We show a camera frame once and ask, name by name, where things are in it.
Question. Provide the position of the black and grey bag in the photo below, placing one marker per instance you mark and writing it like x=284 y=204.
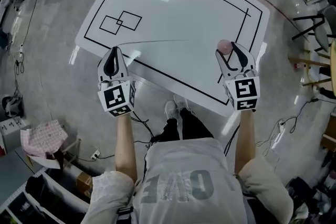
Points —
x=11 y=106

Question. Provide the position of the wooden stool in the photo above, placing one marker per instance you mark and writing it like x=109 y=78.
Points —
x=312 y=70

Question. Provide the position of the person's right forearm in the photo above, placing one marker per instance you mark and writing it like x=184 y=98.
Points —
x=244 y=141

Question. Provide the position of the black frame grey chair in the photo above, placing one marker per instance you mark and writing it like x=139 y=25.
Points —
x=319 y=29

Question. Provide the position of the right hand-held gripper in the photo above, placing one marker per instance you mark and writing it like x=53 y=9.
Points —
x=245 y=91

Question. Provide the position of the brown cardboard box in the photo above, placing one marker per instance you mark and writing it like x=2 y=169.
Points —
x=84 y=182

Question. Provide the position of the person's black trousers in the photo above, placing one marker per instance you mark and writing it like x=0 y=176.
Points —
x=194 y=126

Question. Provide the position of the small pink round object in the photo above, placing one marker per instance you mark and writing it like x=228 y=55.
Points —
x=224 y=46

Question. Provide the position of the person's light grey shirt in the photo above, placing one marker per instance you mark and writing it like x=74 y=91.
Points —
x=189 y=183

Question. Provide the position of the pink checked cloth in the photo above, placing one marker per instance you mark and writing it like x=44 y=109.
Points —
x=43 y=137

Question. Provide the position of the white storage box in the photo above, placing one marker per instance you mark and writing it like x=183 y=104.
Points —
x=11 y=133

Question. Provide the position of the person's grey shoe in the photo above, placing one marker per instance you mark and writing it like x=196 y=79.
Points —
x=181 y=101
x=170 y=110

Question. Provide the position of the white power strip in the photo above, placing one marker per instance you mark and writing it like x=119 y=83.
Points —
x=20 y=51
x=95 y=154
x=282 y=126

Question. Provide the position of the white metal shelf rack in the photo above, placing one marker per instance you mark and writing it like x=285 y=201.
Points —
x=31 y=191

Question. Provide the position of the person's left grey shoe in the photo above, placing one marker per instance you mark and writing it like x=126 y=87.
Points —
x=170 y=110

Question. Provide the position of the person's right grey shoe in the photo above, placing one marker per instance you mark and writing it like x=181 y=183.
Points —
x=181 y=101

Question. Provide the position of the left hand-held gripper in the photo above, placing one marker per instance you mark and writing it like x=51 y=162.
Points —
x=115 y=97

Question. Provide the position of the person's left forearm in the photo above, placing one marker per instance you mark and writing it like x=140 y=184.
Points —
x=126 y=149

